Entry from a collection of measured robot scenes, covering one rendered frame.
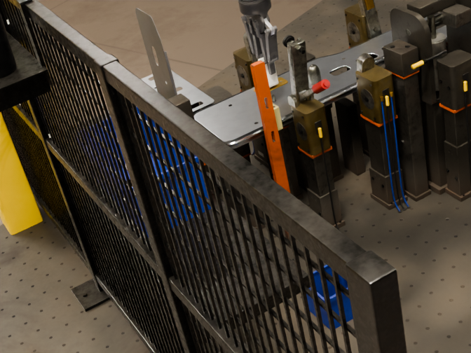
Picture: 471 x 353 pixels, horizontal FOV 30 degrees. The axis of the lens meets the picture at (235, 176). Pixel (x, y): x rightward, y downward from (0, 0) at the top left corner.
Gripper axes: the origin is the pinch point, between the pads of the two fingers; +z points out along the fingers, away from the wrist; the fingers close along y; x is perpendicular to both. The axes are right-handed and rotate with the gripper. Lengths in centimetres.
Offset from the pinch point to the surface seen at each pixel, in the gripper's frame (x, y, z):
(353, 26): -37.6, 17.4, 7.6
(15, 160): 59, 43, 17
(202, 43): -91, 257, 109
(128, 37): -65, 305, 109
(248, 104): 5.4, 3.7, 8.3
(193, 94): 12.7, 20.1, 8.3
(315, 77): -11.8, -1.6, 6.2
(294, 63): 1.7, -16.9, -8.6
